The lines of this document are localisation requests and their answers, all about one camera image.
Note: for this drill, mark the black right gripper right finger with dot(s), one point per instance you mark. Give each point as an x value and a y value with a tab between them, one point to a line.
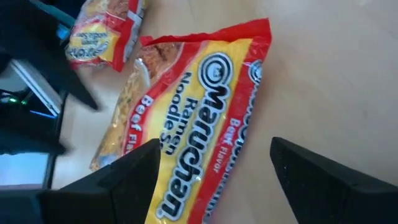
326	199

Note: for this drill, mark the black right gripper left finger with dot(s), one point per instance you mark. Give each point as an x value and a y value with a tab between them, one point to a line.
124	193

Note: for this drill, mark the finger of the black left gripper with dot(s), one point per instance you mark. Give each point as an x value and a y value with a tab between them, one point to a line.
28	143
68	74

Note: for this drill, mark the beef ramen yellow red packet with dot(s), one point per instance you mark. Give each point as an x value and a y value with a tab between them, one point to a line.
199	124
102	34

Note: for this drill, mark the black table frame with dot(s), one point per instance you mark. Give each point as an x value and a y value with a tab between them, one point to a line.
53	168

